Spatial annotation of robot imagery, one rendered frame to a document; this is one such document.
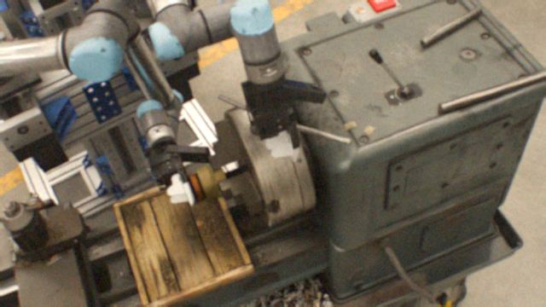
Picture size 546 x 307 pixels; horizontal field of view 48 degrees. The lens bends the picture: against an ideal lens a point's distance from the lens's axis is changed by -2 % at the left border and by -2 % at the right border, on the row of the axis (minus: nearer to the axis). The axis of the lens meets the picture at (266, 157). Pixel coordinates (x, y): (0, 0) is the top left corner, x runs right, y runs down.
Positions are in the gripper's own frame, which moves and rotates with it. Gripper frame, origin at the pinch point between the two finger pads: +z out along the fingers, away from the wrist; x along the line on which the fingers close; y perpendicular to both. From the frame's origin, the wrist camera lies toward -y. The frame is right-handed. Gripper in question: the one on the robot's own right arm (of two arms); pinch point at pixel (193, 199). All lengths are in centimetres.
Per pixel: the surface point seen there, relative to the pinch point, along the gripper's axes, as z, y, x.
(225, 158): -4.8, -11.2, 5.2
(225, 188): 2.1, -8.4, 3.0
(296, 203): 12.6, -22.7, 1.0
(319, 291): 14, -27, -52
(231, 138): -7.4, -14.3, 8.4
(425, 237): 18, -59, -35
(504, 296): 23, -102, -108
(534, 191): -13, -142, -108
